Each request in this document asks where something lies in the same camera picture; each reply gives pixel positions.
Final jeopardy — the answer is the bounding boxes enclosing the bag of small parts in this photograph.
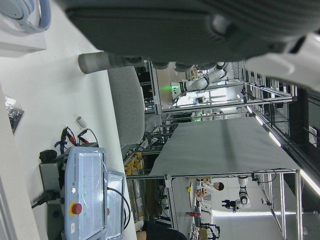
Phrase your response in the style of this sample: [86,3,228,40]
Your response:
[4,97,26,133]

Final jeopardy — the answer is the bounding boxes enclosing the people in white shirts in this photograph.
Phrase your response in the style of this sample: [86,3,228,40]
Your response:
[202,181,225,197]

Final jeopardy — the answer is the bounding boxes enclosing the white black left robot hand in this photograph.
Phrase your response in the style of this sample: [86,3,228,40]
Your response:
[63,0,320,89]

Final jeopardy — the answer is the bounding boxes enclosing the aluminium frame cage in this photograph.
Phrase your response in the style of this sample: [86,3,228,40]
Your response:
[149,59,305,240]

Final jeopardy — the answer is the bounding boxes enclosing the white robot with black gripper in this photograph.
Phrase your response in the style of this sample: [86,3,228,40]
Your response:
[222,176,252,213]

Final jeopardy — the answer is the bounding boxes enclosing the blue grey headphones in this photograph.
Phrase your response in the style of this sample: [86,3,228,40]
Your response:
[0,0,53,32]

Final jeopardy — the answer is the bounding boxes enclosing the grey office chair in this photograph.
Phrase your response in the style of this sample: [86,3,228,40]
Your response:
[108,66,146,146]

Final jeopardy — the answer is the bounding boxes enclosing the white cardboard box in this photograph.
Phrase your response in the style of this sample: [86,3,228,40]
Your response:
[0,0,48,53]

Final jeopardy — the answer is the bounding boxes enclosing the black pendant cable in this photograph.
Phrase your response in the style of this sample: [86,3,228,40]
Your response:
[107,186,132,230]

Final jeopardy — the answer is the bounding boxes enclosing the grey metal power box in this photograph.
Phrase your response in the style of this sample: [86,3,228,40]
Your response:
[38,154,68,205]

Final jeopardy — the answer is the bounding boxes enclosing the small white tube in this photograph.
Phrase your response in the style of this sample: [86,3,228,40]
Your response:
[76,116,88,130]

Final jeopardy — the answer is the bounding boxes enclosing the Universal Robots teach pendant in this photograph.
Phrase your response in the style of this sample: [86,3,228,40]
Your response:
[61,146,126,240]

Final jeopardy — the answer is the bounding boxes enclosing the grey banded cylinder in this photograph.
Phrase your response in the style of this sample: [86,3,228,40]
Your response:
[78,51,126,75]

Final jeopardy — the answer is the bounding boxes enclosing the red black clip leads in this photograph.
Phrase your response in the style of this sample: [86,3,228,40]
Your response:
[61,126,100,148]

